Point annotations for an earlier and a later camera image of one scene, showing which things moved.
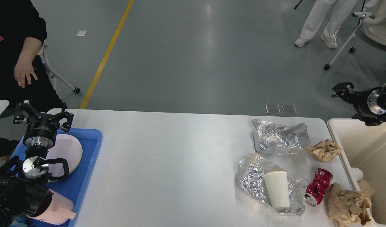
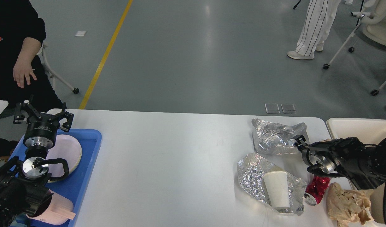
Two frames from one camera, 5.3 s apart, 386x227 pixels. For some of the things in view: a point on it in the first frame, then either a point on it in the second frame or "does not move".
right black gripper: x=379 y=102 to x=312 y=155
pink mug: x=58 y=209 does not move
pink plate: x=67 y=147 does not move
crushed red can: x=315 y=190 does not move
